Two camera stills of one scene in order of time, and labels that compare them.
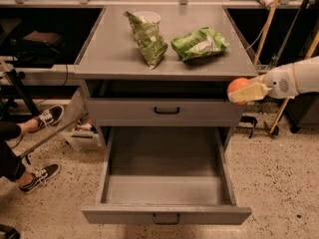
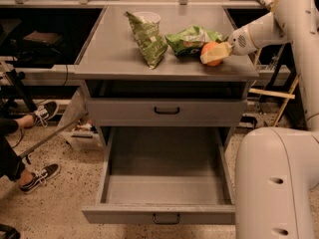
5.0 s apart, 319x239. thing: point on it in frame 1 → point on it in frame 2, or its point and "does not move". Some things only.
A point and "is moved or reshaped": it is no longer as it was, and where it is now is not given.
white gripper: (280, 83) → (239, 43)
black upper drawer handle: (166, 113) does not move
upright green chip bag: (152, 46) does not move
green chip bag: (198, 43) is moved or reshaped
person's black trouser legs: (11, 164) does not move
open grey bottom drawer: (166, 175) does not move
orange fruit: (237, 85) → (207, 47)
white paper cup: (149, 16) does not move
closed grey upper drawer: (165, 113) does not move
